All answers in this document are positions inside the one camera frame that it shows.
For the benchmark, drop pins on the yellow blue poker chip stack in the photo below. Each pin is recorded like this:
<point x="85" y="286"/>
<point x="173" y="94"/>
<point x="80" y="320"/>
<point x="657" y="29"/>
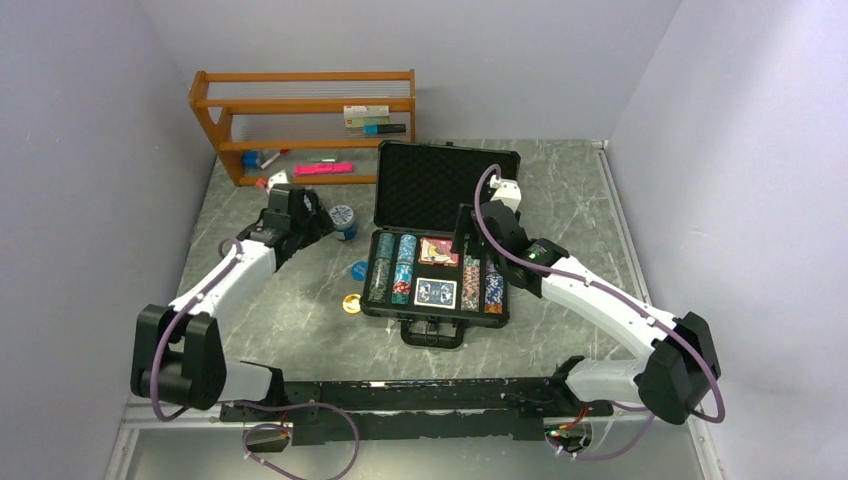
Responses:
<point x="378" y="289"/>

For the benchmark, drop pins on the teal marker pen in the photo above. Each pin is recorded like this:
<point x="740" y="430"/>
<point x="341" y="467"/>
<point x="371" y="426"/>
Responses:
<point x="384" y="129"/>

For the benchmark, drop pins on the blue round dealer chip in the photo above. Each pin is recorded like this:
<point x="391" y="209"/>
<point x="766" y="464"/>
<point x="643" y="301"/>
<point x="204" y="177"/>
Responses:
<point x="359" y="270"/>

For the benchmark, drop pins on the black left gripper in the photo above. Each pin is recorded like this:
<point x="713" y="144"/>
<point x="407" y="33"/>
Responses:
<point x="319" y="222"/>

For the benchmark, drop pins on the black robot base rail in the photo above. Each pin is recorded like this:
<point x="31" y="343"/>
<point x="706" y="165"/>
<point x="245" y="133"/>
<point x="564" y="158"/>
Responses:
<point x="521" y="408"/>

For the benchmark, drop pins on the yellow dealer button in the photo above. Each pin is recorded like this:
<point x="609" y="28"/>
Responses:
<point x="351" y="304"/>

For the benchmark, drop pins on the red white chip stack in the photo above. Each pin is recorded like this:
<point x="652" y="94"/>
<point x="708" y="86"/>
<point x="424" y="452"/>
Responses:
<point x="401" y="288"/>

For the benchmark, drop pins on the white red box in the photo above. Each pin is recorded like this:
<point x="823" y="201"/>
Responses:
<point x="351" y="112"/>

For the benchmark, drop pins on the blue capped small bottle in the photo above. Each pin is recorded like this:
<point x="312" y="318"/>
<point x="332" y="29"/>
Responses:
<point x="252" y="159"/>

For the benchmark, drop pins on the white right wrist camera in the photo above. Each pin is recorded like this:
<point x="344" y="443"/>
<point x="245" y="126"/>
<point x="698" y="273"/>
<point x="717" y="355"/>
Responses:
<point x="506" y="191"/>

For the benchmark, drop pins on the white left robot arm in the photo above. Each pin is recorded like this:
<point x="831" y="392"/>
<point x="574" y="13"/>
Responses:
<point x="178" y="355"/>

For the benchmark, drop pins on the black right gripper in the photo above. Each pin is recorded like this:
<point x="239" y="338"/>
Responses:
<point x="465" y="223"/>

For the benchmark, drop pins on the blue playing card deck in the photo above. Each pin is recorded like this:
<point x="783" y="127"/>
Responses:
<point x="436" y="293"/>

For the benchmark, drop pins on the orange wooden shelf rack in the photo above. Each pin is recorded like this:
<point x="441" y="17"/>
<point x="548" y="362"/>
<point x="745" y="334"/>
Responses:
<point x="244" y="111"/>

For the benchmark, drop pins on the pink white chip stack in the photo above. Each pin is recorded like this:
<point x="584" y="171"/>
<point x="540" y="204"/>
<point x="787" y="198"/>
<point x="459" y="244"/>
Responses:
<point x="470" y="296"/>

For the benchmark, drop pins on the teal green poker chip stack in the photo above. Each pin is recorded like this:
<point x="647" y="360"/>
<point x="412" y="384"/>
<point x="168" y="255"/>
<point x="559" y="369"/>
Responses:
<point x="385" y="246"/>

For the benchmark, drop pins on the red playing card deck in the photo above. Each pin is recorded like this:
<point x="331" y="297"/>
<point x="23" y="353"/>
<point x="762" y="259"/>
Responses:
<point x="438" y="252"/>

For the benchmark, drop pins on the purple white chip stack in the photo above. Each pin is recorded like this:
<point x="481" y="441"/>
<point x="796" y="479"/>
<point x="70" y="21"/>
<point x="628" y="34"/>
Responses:
<point x="490" y="268"/>

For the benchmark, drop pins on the light blue poker chip stack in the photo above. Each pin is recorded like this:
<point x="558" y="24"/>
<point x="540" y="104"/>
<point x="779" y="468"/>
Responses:
<point x="407" y="249"/>

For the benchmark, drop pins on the pink highlighter marker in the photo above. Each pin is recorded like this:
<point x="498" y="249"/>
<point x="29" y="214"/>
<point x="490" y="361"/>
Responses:
<point x="323" y="169"/>

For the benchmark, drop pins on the black poker set case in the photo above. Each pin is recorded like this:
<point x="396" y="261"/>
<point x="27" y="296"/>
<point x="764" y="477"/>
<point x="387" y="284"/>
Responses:
<point x="422" y="268"/>

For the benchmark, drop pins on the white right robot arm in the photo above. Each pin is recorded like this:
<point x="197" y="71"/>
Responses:
<point x="674" y="370"/>

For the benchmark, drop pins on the red white marker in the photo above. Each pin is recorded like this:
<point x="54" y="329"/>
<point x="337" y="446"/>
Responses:
<point x="272" y="158"/>

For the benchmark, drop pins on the blue white lidded jar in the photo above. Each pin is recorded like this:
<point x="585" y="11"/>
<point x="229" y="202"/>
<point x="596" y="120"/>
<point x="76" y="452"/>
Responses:
<point x="344" y="221"/>

